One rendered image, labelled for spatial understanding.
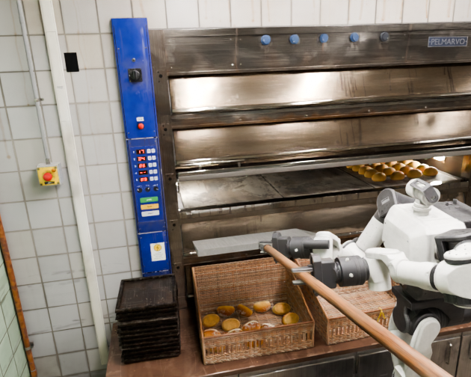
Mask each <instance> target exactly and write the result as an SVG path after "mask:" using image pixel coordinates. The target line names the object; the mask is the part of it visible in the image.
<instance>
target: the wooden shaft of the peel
mask: <svg viewBox="0 0 471 377"><path fill-rule="evenodd" d="M264 251H265V252H267V253H268V254H269V255H270V256H272V257H273V258H274V259H275V260H276V261H277V262H279V263H280V264H281V265H283V266H284V267H285V268H287V269H288V270H289V271H290V272H292V270H291V268H297V267H299V266H298V265H296V264H295V263H293V262H292V261H291V260H289V259H288V258H287V257H285V256H283V255H282V254H281V253H280V252H278V251H277V250H275V249H274V248H272V247H271V246H270V245H266V246H265V247H264ZM292 274H294V275H295V276H296V277H297V278H299V279H300V280H301V281H303V282H304V283H305V284H306V285H307V286H309V287H310V288H311V289H313V290H314V291H315V292H317V293H318V294H319V295H320V296H321V297H322V298H323V299H325V300H326V301H327V302H329V303H330V304H331V305H333V306H334V307H335V308H336V309H337V310H338V311H340V312H341V313H342V314H343V315H345V316H346V317H347V318H349V319H350V320H351V321H352V322H353V323H354V324H356V325H357V326H358V327H360V328H361V329H362V330H364V331H365V332H366V333H367V334H368V335H369V336H370V337H372V338H373V339H374V340H376V341H377V342H378V343H380V344H381V345H382V346H383V347H384V348H385V349H387V350H388V351H389V352H391V353H392V354H393V355H395V356H396V357H397V358H398V359H399V360H400V361H402V362H403V363H404V364H406V365H407V366H408V367H410V368H411V369H412V370H413V371H414V372H415V373H417V374H418V375H419V376H420V377H453V376H451V375H450V374H449V373H447V372H446V371H445V370H443V369H442V368H440V367H439V366H437V365H436V364H435V363H434V362H432V361H430V360H429V359H428V358H426V357H425V356H424V355H422V354H421V353H419V352H418V351H416V350H415V349H414V348H413V347H411V346H409V345H408V344H407V343H406V342H404V341H403V340H401V339H400V338H398V337H397V336H396V335H394V334H393V333H392V332H390V331H388V330H387V329H386V328H385V327H383V326H382V325H380V324H379V323H377V322H376V321H375V320H373V319H372V318H371V317H369V316H367V315H366V314H365V313H364V312H362V311H361V310H359V309H358V308H356V307H355V306H354V305H352V304H351V303H350V302H348V301H346V300H345V299H344V298H343V297H341V296H340V295H338V294H337V293H335V292H334V291H333V290H331V289H330V288H329V287H327V286H325V285H324V284H323V283H322V282H320V281H319V280H317V279H316V278H314V277H313V276H312V275H310V274H309V273H308V272H294V273H292Z"/></svg>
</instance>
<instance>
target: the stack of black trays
mask: <svg viewBox="0 0 471 377"><path fill-rule="evenodd" d="M115 313H116V319H115V320H117V324H116V325H118V327H117V328H118V329H117V334H118V336H117V338H119V341H118V342H120V345H119V347H120V351H121V350H122V354H121V358H122V361H121V363H122V362H124V363H125V364H129V363H134V362H140V361H151V360H156V359H162V358H172V357H177V356H179V355H180V354H181V353H180V351H181V339H180V315H179V301H178V289H177V286H176V278H175V273H173V274H166V275H154V276H148V277H142V278H130V279H122V280H121V282H120V288H119V292H118V297H117V304H116V308H115Z"/></svg>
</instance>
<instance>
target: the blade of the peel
mask: <svg viewBox="0 0 471 377"><path fill-rule="evenodd" d="M274 232H275V231H271V232H265V233H253V234H247V235H240V236H228V237H222V238H216V239H204V240H197V241H192V242H193V244H194V247H195V250H196V252H197V255H198V257H202V256H209V255H215V254H225V253H232V252H238V251H249V250H255V249H259V243H258V241H264V240H265V241H271V240H272V234H273V233H274ZM277 232H280V233H281V235H282V236H290V237H291V239H292V237H293V236H310V237H311V238H312V239H314V238H315V235H316V233H313V232H309V231H305V230H299V229H297V228H296V229H290V230H278V231H277Z"/></svg>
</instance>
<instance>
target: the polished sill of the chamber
mask: <svg viewBox="0 0 471 377"><path fill-rule="evenodd" d="M429 184H431V185H432V186H433V187H434V188H436V189H437V190H445V189H458V188H465V187H468V186H469V181H467V180H464V179H457V180H444V181H436V182H429ZM388 188H389V189H393V190H394V191H397V192H398V193H401V194H407V192H406V185H401V186H387V187H380V188H367V189H359V190H352V191H338V192H331V193H324V194H310V195H303V196H295V197H282V198H275V199H267V200H254V201H247V202H239V203H225V204H218V205H211V206H198V207H190V208H183V209H179V219H182V218H195V217H202V216H210V215H223V214H230V213H237V212H249V211H257V210H264V209H276V208H283V207H290V206H303V205H310V204H317V203H330V202H337V201H344V200H357V199H364V198H371V197H378V195H379V194H380V193H381V192H382V191H383V190H384V189H388Z"/></svg>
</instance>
